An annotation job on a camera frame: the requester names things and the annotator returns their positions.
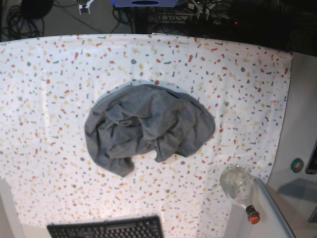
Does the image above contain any grey t-shirt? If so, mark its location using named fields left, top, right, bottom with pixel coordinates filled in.
left=84, top=84, right=215, bottom=177

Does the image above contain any clear bottle with orange cap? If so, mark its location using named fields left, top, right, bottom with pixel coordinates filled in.
left=220, top=165, right=261, bottom=225

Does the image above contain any black keyboard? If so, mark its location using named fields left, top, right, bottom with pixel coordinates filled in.
left=47, top=216, right=164, bottom=238

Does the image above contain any black power strip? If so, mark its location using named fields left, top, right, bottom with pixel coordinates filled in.
left=187, top=12, right=238, bottom=26

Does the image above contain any terrazzo pattern tablecloth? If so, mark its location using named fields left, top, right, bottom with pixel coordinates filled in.
left=0, top=34, right=293, bottom=238

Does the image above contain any blue box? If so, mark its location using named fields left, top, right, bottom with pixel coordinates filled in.
left=110, top=0, right=185, bottom=7

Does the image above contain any green tape roll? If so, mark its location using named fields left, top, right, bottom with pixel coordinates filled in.
left=290, top=158, right=304, bottom=173

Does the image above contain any smartphone at right edge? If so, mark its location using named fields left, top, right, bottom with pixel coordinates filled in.
left=305, top=143, right=317, bottom=175

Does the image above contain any grey metal rail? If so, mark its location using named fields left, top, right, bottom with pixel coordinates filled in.
left=251, top=178, right=295, bottom=238

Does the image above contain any black cable bundle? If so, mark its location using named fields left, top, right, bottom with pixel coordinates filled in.
left=1, top=4, right=45, bottom=42

